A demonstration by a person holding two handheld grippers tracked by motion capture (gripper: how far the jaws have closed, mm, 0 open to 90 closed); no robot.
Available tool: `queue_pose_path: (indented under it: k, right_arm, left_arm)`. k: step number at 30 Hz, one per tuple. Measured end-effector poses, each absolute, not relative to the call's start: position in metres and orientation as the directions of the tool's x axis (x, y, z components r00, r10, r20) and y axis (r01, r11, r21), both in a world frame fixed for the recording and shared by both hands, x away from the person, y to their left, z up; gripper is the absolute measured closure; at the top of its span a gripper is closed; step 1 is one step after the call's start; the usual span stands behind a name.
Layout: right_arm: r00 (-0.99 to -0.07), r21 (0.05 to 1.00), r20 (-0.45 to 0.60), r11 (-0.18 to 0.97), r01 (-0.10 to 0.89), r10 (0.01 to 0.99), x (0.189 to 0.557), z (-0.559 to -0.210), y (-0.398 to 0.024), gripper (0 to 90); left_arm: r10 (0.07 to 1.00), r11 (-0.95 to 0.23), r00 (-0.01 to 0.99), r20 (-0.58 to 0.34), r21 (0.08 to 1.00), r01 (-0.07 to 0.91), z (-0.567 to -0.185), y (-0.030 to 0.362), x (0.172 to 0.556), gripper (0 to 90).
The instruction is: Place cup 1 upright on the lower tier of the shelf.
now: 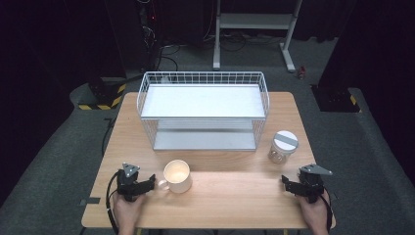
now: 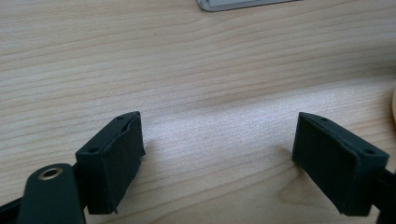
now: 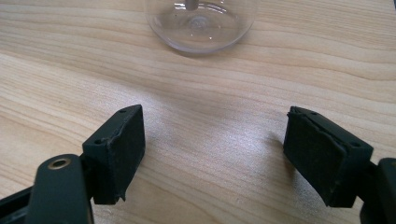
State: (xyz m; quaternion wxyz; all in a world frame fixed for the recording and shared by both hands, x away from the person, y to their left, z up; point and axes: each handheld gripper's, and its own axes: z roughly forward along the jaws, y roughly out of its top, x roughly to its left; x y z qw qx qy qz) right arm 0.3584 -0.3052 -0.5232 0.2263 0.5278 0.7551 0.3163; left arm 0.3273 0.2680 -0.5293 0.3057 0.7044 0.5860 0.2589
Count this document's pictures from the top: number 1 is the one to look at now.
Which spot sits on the person's left hand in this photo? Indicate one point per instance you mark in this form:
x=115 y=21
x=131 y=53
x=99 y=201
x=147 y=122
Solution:
x=128 y=209

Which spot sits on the cream ceramic cup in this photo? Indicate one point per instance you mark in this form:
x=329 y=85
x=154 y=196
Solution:
x=177 y=178

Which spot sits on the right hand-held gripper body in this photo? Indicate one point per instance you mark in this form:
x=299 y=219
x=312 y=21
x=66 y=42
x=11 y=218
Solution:
x=310 y=186

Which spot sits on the person's right hand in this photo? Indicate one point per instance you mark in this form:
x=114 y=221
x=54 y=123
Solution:
x=312 y=212

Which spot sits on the clear jar with white lid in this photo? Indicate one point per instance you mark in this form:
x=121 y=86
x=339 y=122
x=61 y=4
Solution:
x=283 y=147

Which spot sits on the small red object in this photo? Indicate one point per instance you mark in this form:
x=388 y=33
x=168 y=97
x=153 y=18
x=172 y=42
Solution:
x=301 y=72

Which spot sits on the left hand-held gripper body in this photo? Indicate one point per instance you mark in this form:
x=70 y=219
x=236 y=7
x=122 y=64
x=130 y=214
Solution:
x=129 y=186

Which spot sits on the white metal stand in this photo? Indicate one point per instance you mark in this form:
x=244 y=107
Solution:
x=254 y=23

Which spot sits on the black yellow striped stand base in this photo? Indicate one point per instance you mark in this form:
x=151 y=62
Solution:
x=336 y=99
x=101 y=94

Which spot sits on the grey tape strip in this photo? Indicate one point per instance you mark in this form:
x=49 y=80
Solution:
x=89 y=201

